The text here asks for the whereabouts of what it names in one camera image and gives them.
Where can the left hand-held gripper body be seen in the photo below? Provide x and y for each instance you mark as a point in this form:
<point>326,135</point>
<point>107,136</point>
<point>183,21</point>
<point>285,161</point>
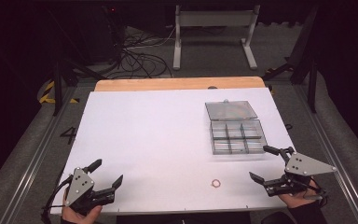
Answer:
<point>79,185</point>

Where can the black metal stand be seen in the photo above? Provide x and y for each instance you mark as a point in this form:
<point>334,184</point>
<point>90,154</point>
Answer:
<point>312,84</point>
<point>58,87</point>

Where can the person's left hand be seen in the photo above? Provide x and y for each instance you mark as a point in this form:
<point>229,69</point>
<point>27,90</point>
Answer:
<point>79,217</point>

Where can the clear plastic compartment box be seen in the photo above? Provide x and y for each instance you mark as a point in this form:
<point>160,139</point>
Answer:
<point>236,130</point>

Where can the person's right hand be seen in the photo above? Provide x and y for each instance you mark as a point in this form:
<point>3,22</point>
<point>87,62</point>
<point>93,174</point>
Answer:
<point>295,200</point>

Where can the aluminium floor rail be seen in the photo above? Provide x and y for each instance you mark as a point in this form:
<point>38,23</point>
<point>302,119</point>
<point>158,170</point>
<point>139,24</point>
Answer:
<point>34,161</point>
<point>329,149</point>

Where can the black computer case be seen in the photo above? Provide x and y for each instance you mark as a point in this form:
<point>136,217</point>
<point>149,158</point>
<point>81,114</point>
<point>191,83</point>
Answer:
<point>101,31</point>

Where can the white board sheet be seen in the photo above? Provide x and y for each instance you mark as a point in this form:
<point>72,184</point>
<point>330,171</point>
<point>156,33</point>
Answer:
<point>143,140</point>

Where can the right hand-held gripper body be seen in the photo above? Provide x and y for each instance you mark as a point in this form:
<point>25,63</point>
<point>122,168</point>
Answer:
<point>307,165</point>

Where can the white metal stand frame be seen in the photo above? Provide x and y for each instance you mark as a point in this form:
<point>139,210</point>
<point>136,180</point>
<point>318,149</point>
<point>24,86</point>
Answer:
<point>213,18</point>

